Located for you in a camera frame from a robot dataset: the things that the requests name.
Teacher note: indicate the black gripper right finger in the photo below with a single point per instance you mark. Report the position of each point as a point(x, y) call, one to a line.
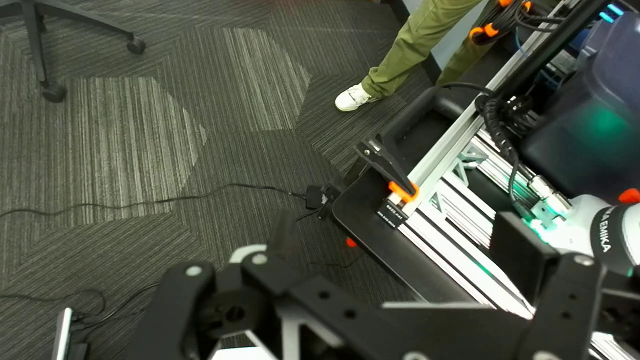
point(570, 307)

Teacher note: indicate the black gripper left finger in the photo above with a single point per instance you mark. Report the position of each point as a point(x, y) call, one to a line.
point(180, 313)

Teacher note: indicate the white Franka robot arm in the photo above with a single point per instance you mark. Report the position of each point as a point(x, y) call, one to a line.
point(587, 120)

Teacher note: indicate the grey power strip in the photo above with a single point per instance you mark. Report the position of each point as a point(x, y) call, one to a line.
point(67, 333)

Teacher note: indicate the white shoe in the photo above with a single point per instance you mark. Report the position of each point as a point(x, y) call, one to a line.
point(350, 99)

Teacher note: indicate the black office chair base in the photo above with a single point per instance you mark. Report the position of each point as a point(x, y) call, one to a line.
point(41, 47)

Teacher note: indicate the green trouser leg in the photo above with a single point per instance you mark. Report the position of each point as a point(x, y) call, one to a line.
point(412, 47)

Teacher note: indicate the aluminium robot stand frame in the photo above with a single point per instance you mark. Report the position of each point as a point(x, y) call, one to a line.
point(460, 201)

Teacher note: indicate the orange clamp on frame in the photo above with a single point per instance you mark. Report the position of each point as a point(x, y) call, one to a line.
point(402, 193)

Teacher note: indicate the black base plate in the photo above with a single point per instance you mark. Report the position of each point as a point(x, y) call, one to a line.
point(373, 226)

